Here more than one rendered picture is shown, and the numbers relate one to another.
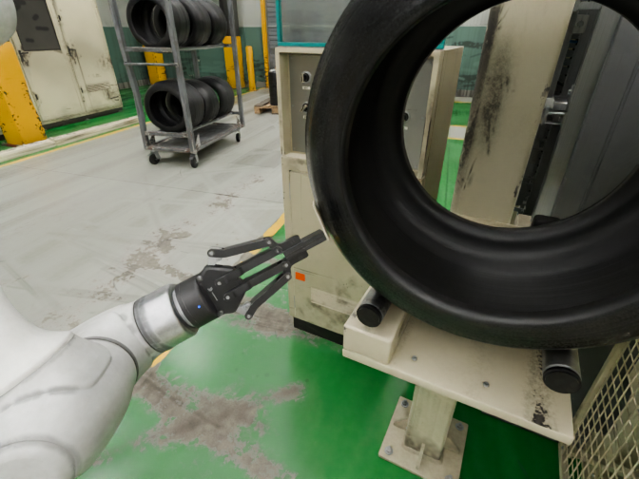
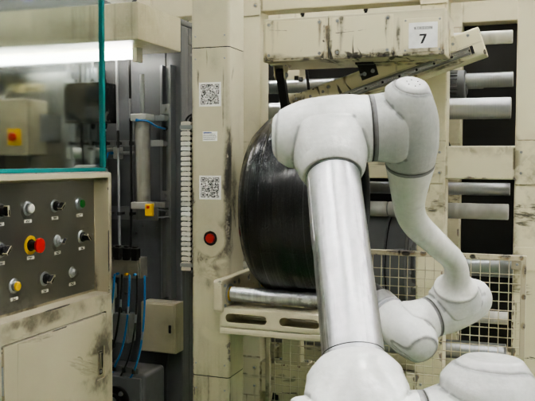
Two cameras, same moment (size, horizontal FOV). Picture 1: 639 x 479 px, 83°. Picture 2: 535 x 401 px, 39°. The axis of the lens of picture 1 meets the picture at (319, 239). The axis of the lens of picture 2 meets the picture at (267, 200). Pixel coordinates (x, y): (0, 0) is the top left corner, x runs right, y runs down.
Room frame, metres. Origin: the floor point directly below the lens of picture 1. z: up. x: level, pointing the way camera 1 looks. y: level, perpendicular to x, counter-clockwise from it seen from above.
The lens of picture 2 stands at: (0.95, 2.03, 1.30)
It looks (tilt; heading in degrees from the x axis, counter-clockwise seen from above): 3 degrees down; 262
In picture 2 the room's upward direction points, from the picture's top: straight up
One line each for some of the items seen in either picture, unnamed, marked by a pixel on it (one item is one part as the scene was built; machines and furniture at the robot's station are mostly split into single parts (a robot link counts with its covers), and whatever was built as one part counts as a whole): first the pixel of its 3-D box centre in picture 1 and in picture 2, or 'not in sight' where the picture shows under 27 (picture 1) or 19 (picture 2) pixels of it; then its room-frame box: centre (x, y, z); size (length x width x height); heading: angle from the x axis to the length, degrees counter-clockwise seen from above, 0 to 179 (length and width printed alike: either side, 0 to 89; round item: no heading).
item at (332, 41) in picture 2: not in sight; (358, 41); (0.30, -0.49, 1.71); 0.61 x 0.25 x 0.15; 152
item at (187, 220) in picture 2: not in sight; (190, 196); (0.88, -0.40, 1.19); 0.05 x 0.04 x 0.48; 62
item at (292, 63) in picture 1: (360, 211); (1, 394); (1.42, -0.18, 0.63); 0.56 x 0.41 x 1.27; 62
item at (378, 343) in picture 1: (396, 289); (280, 318); (0.62, -0.16, 0.84); 0.36 x 0.09 x 0.06; 152
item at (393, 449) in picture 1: (425, 437); not in sight; (0.79, -0.39, 0.02); 0.27 x 0.27 x 0.04; 62
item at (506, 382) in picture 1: (460, 323); (295, 321); (0.55, -0.29, 0.80); 0.37 x 0.36 x 0.02; 62
